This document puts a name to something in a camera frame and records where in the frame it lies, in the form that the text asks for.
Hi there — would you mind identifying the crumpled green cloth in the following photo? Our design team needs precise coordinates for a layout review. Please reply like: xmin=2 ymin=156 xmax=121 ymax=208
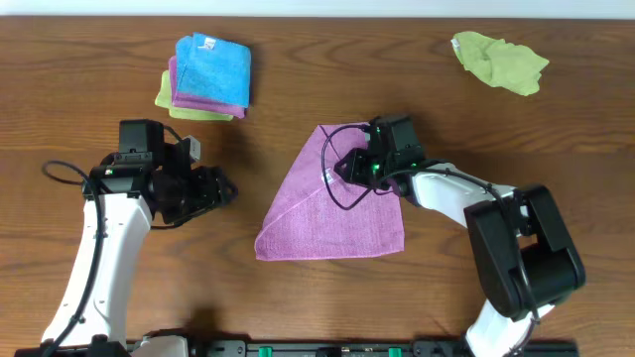
xmin=450 ymin=31 xmax=550 ymax=96

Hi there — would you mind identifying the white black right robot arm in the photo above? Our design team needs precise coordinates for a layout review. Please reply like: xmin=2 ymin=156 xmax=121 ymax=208
xmin=332 ymin=115 xmax=585 ymax=356

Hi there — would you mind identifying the light green folded cloth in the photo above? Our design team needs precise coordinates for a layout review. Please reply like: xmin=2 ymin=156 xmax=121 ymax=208
xmin=155 ymin=70 xmax=233 ymax=121

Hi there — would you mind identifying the purple microfiber cloth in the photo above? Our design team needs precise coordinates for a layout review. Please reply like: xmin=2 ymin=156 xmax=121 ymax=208
xmin=255 ymin=125 xmax=405 ymax=261

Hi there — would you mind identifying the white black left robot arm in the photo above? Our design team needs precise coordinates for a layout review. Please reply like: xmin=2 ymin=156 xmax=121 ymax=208
xmin=16 ymin=119 xmax=238 ymax=356

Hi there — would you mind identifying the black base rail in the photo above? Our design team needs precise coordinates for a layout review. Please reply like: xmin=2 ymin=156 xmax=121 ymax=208
xmin=126 ymin=338 xmax=579 ymax=357

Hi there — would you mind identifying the purple folded cloth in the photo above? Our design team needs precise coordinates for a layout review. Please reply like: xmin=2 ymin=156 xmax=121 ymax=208
xmin=168 ymin=56 xmax=246 ymax=119

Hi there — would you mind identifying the blue folded cloth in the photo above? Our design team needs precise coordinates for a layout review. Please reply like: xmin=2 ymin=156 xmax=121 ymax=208
xmin=175 ymin=33 xmax=251 ymax=108

